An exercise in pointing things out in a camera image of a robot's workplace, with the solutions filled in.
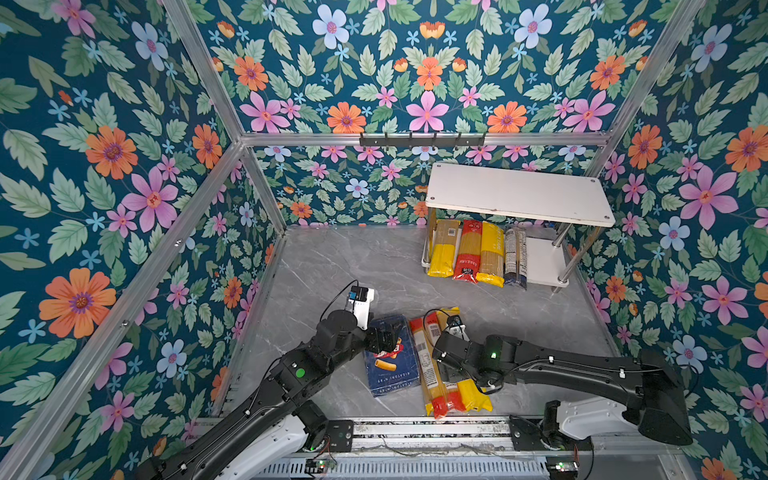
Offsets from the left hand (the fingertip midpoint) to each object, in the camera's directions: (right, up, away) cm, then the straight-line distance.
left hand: (394, 320), depth 71 cm
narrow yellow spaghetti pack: (+32, +16, +29) cm, 46 cm away
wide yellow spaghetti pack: (+16, +18, +31) cm, 39 cm away
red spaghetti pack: (+25, +17, +31) cm, 43 cm away
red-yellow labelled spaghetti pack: (+10, -19, +5) cm, 22 cm away
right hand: (+15, -12, +7) cm, 20 cm away
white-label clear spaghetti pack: (+40, +15, +28) cm, 50 cm away
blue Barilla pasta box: (0, -15, +8) cm, 18 cm away
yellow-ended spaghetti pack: (+20, -20, +4) cm, 29 cm away
